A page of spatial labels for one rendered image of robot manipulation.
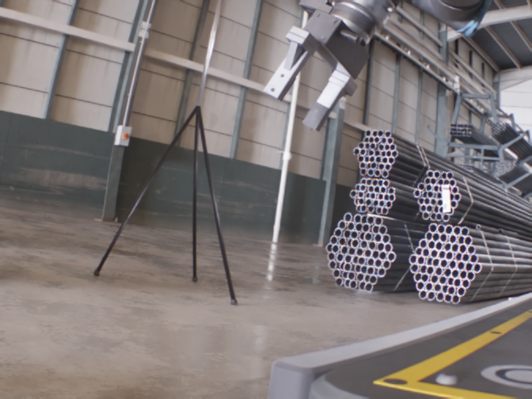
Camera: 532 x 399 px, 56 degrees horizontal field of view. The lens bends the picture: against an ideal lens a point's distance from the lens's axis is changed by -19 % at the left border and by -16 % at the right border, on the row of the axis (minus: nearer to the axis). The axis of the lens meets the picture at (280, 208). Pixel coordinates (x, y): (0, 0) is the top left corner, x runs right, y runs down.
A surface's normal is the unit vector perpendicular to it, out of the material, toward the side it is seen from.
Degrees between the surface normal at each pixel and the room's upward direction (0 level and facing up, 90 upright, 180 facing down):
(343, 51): 114
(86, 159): 90
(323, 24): 83
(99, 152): 90
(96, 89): 90
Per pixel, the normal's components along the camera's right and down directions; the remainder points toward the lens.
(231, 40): 0.75, 0.08
